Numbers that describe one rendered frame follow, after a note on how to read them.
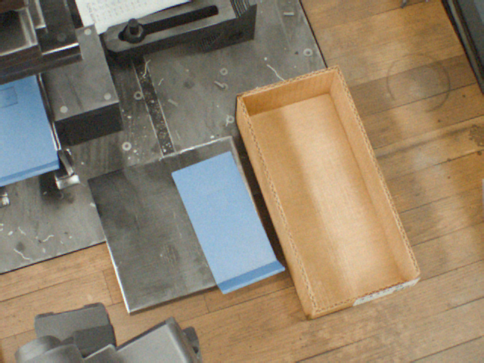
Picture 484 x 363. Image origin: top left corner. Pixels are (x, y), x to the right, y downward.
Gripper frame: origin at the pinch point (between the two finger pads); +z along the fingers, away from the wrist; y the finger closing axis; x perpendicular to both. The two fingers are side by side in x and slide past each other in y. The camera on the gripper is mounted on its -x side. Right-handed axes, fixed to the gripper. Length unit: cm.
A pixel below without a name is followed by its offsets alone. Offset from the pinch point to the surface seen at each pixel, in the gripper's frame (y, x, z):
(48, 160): 15.4, 0.0, 11.4
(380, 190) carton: 6.0, -34.2, 7.9
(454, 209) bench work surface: 1.1, -43.8, 11.4
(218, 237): 3.6, -16.4, 11.3
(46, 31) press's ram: 29.0, -2.6, 1.0
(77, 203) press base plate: 8.9, -2.0, 17.8
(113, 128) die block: 16.3, -7.5, 19.8
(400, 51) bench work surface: 19, -43, 22
